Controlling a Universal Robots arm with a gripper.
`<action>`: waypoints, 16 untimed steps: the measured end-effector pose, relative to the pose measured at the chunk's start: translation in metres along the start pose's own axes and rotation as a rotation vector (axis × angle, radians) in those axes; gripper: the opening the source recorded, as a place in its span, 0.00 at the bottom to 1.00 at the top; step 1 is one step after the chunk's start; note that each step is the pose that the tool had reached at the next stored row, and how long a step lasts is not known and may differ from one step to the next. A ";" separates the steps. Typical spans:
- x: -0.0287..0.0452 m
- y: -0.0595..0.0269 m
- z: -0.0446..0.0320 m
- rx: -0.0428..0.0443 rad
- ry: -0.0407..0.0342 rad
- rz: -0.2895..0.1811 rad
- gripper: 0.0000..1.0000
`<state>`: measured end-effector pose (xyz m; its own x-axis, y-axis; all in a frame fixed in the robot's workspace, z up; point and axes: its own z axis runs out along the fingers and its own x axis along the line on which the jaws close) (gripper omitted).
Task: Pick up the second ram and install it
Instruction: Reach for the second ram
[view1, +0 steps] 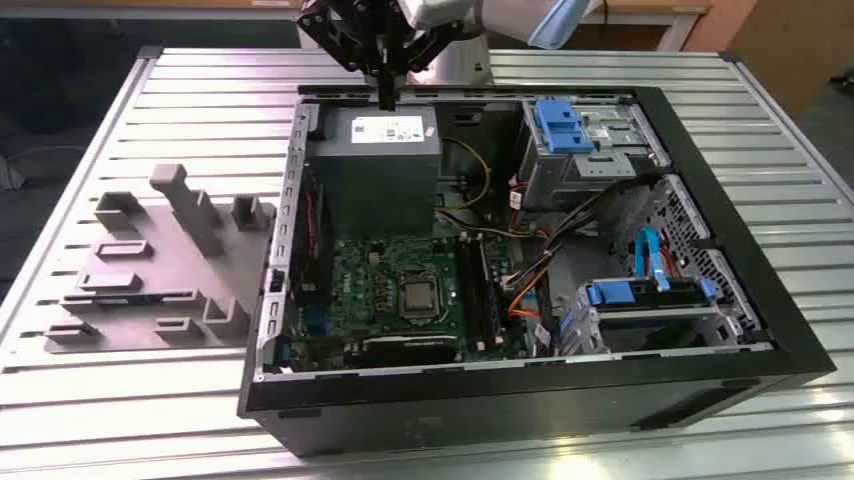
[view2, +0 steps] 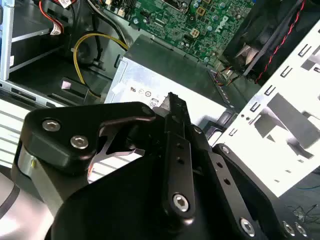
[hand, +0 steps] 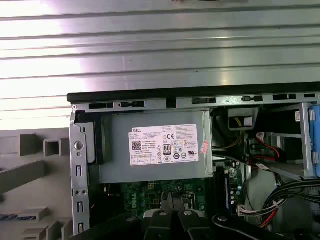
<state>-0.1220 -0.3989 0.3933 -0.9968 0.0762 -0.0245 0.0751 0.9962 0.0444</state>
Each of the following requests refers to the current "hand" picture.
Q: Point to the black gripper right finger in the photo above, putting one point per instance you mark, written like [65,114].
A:
[192,225]

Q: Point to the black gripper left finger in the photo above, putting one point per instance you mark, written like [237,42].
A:
[160,225]

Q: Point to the blue RAM stick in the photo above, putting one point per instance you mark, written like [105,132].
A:
[8,217]
[227,192]

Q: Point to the CPU socket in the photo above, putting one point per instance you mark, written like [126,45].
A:
[192,196]

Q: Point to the green Dell motherboard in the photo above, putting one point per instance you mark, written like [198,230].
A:
[150,195]

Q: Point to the white four pin power socket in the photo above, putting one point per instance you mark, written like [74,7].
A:
[150,185]

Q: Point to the grey power supply unit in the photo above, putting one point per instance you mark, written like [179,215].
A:
[120,162]

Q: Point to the open silver PC case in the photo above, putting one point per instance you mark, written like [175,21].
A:
[80,160]

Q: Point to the silver drive cage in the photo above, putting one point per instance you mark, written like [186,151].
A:
[304,140]

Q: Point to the blue disk carrier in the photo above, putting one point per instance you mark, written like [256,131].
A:
[315,140]

